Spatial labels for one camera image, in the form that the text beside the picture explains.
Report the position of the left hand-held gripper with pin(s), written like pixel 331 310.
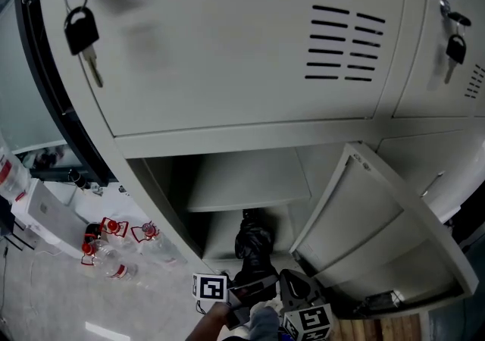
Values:
pixel 209 287

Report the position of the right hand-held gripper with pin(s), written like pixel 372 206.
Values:
pixel 308 322

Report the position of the black umbrella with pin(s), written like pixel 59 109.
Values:
pixel 254 248

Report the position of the grey metal locker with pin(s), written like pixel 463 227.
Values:
pixel 235 47

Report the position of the person's left forearm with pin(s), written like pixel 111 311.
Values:
pixel 206 324

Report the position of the grey locker door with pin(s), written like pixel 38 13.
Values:
pixel 379 218

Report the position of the black-headed keys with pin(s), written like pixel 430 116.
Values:
pixel 454 49
pixel 80 30

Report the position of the person's grey clothing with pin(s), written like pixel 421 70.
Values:
pixel 265 324

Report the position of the wooden slat platform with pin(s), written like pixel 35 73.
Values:
pixel 379 328

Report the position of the red label water bottle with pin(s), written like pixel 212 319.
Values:
pixel 113 261

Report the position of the black thermos flask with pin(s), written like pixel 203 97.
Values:
pixel 77 178

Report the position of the white water dispenser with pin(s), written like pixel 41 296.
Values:
pixel 49 214

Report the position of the large clear water jug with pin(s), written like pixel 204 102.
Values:
pixel 11 173

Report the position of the frosted white panel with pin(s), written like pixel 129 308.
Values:
pixel 26 97

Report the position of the black window frame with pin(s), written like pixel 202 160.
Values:
pixel 57 104

